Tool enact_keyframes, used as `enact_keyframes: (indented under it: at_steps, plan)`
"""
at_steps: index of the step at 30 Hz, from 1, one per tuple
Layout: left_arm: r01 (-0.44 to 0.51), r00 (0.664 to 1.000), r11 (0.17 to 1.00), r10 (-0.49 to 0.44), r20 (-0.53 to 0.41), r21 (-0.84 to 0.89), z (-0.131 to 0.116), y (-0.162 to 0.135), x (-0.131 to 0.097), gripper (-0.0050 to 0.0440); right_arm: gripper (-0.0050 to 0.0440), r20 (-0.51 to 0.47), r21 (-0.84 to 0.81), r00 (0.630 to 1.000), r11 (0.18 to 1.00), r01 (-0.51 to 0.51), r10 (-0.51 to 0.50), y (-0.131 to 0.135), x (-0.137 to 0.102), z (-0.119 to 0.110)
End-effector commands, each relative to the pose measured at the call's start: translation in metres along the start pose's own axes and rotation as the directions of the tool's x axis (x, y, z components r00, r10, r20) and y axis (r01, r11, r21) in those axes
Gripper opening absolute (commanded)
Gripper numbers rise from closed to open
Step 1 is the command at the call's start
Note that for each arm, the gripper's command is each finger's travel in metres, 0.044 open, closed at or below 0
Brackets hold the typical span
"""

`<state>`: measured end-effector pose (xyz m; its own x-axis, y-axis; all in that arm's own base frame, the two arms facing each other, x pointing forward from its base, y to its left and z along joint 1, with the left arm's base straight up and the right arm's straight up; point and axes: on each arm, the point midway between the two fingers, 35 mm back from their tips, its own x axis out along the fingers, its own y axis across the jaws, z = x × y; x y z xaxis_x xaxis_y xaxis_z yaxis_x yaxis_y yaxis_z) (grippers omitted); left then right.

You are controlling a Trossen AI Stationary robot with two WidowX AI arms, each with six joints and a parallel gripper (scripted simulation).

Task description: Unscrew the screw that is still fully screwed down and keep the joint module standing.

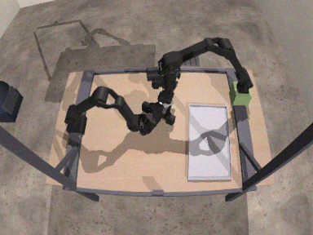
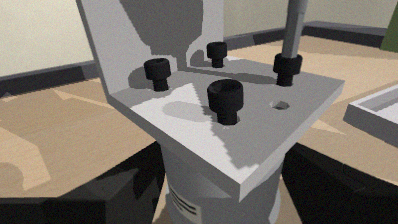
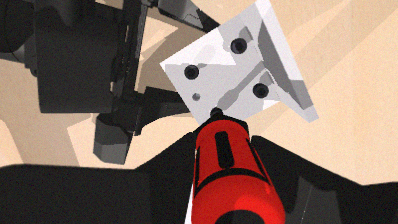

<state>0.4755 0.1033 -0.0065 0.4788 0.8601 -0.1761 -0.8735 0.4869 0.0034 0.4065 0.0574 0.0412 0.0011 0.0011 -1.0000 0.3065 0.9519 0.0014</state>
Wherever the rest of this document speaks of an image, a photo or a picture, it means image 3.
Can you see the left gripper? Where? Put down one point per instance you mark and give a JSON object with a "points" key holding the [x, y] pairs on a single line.
{"points": [[131, 111]]}

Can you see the white shallow rectangular tray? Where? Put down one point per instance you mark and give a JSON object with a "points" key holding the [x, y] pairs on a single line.
{"points": [[188, 216]]}

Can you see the grey metal bracket with holes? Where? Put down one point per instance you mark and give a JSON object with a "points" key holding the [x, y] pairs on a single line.
{"points": [[226, 79]]}

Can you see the black screw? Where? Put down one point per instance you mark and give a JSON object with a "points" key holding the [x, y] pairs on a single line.
{"points": [[260, 90], [214, 110], [238, 46], [191, 72]]}

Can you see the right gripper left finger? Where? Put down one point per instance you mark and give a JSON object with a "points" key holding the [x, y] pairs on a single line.
{"points": [[56, 194]]}

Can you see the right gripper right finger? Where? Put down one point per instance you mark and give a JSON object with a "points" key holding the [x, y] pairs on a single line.
{"points": [[311, 194]]}

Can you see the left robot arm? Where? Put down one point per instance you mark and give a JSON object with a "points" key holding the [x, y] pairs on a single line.
{"points": [[75, 44]]}

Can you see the red screwdriver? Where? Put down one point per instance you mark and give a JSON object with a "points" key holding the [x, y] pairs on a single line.
{"points": [[230, 184]]}

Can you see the grey cylinder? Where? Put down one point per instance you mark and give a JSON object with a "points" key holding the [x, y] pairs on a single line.
{"points": [[196, 96]]}

